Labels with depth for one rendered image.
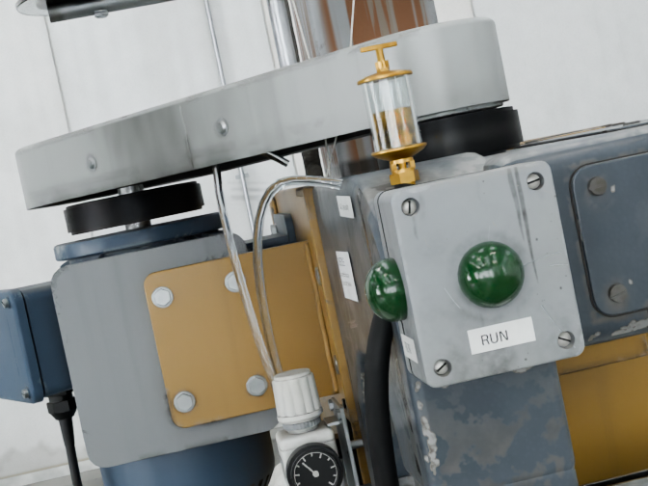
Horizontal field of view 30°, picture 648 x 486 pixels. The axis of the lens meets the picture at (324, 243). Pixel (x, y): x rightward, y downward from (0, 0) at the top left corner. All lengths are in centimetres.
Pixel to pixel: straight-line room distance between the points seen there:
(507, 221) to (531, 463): 13
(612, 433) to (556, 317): 39
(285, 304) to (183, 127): 18
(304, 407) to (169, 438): 21
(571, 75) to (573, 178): 549
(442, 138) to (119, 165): 30
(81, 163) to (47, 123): 482
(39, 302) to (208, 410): 16
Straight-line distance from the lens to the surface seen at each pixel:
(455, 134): 71
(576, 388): 93
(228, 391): 96
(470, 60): 72
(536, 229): 55
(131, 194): 101
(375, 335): 60
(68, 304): 97
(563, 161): 61
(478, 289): 53
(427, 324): 54
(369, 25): 110
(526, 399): 60
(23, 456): 590
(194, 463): 101
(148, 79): 578
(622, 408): 94
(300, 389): 80
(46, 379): 98
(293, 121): 78
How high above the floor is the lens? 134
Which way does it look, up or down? 3 degrees down
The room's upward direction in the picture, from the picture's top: 12 degrees counter-clockwise
